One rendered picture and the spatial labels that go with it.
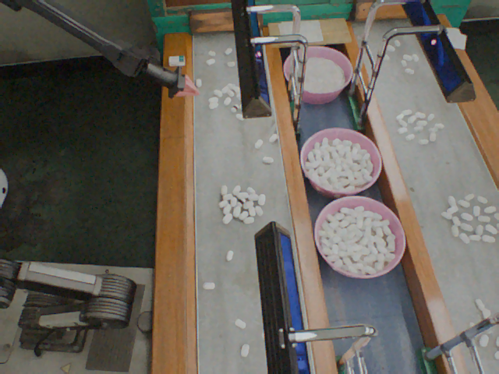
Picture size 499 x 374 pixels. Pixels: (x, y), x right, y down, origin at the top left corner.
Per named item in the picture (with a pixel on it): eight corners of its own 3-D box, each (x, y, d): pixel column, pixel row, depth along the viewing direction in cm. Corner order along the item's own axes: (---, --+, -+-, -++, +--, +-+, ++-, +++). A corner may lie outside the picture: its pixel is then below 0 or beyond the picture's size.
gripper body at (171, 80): (183, 67, 138) (164, 57, 134) (182, 88, 132) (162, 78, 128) (174, 79, 142) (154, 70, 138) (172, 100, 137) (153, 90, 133)
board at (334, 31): (271, 48, 167) (271, 46, 166) (267, 26, 174) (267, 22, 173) (352, 42, 167) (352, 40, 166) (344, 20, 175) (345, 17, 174)
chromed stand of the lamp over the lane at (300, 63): (249, 144, 152) (245, 44, 114) (245, 105, 163) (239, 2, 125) (299, 140, 152) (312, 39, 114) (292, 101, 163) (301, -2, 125)
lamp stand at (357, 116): (355, 136, 153) (386, 34, 115) (345, 97, 163) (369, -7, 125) (405, 132, 153) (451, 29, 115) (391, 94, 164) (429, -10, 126)
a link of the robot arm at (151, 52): (118, 72, 128) (130, 50, 124) (119, 53, 136) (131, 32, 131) (153, 88, 135) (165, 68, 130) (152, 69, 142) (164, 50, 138)
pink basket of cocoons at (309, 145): (323, 220, 135) (327, 205, 127) (284, 161, 148) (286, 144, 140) (390, 188, 140) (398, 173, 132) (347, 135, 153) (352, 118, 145)
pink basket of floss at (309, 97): (321, 121, 157) (324, 104, 149) (269, 88, 167) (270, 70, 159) (361, 84, 167) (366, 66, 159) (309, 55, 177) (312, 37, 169)
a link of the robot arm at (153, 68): (138, 77, 130) (146, 63, 127) (138, 65, 134) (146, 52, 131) (157, 86, 134) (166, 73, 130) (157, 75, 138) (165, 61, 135)
